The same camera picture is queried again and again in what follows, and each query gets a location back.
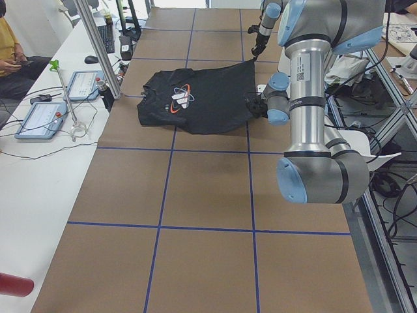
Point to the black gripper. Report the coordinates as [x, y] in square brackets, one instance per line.
[260, 40]
[255, 107]

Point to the black graphic t-shirt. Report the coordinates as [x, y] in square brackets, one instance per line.
[208, 101]

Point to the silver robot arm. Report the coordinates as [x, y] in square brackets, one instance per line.
[270, 12]
[319, 166]

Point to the white plastic chair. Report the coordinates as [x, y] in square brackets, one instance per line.
[358, 150]

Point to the black water bottle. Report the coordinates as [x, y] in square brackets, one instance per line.
[105, 93]

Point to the black keyboard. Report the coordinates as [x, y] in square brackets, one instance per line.
[107, 37]

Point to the black computer mouse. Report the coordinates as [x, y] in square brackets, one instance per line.
[90, 59]

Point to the far teach pendant tablet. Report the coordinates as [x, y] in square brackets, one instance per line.
[82, 85]

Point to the teach pendant tablet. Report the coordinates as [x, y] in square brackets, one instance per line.
[42, 121]
[82, 85]

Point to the metal stand green top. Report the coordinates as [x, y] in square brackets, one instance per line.
[77, 125]

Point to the near teach pendant tablet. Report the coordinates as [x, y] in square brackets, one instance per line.
[42, 121]

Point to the person in yellow shirt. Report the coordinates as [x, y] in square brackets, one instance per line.
[18, 72]

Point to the red cylinder bottle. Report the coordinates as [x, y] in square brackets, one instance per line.
[15, 285]

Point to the aluminium frame post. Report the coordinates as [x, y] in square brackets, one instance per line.
[98, 46]

